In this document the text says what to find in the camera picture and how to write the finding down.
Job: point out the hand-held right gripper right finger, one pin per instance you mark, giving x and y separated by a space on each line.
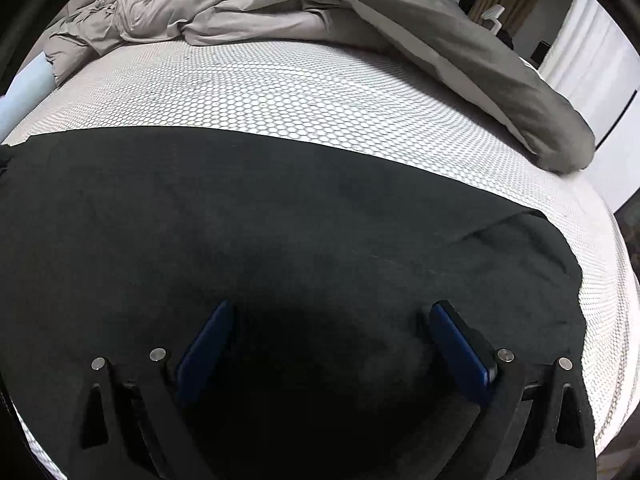
457 355

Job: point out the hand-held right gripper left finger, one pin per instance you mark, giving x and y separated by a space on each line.
205 350

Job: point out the black pants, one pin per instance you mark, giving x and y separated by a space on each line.
250 220

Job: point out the white honeycomb mattress bed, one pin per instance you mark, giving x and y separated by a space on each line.
300 90

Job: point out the dark grey duvet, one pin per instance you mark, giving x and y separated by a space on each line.
450 50

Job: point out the light blue pillow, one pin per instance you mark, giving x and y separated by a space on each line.
22 100

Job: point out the light grey blanket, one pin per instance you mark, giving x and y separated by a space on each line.
225 15

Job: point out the white pleated curtain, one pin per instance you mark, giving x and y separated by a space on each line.
590 45

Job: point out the white chair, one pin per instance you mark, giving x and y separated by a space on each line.
492 15

